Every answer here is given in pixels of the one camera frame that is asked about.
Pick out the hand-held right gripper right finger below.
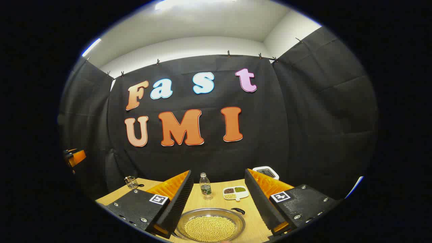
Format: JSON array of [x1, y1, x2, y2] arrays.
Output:
[[244, 168, 341, 237]]

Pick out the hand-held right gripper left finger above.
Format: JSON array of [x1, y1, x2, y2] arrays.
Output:
[[105, 170, 194, 239]]

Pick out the steel pot with black handle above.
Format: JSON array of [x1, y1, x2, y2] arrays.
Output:
[[172, 207, 246, 243]]

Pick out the white divided bean dish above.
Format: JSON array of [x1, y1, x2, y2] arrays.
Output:
[[222, 186, 249, 202]]

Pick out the clear plastic water bottle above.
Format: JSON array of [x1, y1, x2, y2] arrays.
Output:
[[199, 172, 212, 199]]

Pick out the white toaster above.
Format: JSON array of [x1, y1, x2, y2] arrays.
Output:
[[252, 166, 280, 180]]

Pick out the pile of yellow soybeans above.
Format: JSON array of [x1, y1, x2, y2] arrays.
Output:
[[184, 216, 236, 242]]

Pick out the black backdrop cloth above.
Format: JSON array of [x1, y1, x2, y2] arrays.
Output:
[[57, 26, 378, 203]]

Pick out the ceiling light strip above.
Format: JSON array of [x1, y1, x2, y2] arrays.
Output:
[[82, 38, 102, 57], [155, 0, 237, 10]]

